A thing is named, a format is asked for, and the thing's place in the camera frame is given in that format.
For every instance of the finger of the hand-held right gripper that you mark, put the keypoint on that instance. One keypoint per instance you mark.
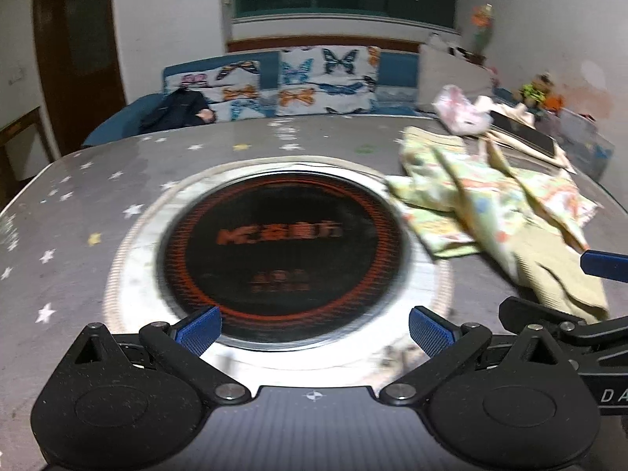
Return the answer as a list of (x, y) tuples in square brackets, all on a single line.
[(603, 262), (539, 311)]

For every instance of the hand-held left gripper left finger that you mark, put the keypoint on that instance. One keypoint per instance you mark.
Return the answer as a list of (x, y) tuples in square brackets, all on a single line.
[(198, 328)]

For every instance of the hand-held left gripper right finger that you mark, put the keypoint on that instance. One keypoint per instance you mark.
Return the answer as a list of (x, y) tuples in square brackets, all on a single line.
[(431, 331)]

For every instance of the green orange printed child's garment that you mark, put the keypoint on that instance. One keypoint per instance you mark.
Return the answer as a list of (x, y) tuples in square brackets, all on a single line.
[(471, 196)]

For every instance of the round black induction cooktop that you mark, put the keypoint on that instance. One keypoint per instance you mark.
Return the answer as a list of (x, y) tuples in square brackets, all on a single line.
[(279, 265)]

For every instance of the clear plastic storage box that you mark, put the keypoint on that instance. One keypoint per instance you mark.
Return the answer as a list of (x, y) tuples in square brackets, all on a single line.
[(581, 137)]

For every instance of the black smartphone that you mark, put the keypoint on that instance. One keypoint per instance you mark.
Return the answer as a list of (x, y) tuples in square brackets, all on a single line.
[(522, 135)]

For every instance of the beige folded cloth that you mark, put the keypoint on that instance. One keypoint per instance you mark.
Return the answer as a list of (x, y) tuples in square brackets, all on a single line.
[(510, 110)]

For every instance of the brown plush toy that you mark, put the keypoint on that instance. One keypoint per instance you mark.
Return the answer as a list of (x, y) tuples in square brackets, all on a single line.
[(532, 92)]

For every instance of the pink plastic bag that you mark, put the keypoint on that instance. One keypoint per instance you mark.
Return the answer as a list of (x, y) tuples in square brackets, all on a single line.
[(461, 110)]

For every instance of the dark jacket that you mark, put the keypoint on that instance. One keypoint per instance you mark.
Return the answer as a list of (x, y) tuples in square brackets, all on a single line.
[(176, 108)]

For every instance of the grey cushion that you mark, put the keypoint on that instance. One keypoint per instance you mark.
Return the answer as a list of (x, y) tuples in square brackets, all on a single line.
[(451, 76)]

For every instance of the butterfly print pillow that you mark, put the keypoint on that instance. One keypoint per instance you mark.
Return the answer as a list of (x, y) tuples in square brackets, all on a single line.
[(324, 78), (235, 83)]

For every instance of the white and black plush toy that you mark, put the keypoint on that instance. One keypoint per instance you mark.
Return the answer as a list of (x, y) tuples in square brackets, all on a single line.
[(449, 46)]

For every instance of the blue sofa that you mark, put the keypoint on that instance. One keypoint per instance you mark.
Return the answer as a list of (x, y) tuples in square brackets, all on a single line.
[(397, 66)]

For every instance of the orange artificial flowers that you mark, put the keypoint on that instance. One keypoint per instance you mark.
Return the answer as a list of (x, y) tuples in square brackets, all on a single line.
[(482, 22)]

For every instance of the brown wooden door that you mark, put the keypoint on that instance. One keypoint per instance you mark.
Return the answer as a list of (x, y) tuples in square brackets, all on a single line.
[(78, 59)]

